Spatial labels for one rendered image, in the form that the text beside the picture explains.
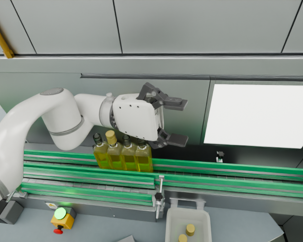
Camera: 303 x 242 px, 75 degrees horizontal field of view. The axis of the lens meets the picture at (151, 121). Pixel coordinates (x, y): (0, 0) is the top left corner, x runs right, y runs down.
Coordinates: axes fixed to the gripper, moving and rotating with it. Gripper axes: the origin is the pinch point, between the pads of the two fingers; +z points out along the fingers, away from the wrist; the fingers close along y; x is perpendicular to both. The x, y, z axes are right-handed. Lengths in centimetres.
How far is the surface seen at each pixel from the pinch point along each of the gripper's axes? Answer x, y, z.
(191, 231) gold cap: -7, 58, 0
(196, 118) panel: -33.1, 21.8, -4.9
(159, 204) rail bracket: -4.5, 42.2, -11.2
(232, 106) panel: -36.2, 16.0, 7.6
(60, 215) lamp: 10, 51, -51
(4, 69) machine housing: -10, -4, -73
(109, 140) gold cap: -10.6, 21.3, -31.7
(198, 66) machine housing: -31.0, -0.5, -3.9
